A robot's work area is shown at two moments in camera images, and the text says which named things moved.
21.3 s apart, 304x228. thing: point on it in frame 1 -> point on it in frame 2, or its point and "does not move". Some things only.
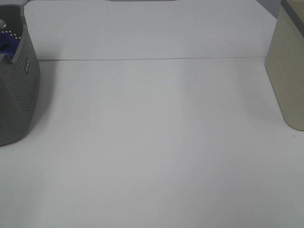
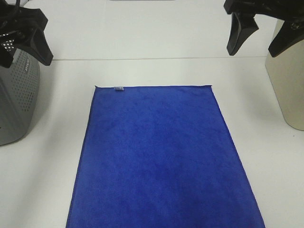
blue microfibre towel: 9,43 -> 160,156
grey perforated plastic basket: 20,80 does not move
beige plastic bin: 284,62 does not move
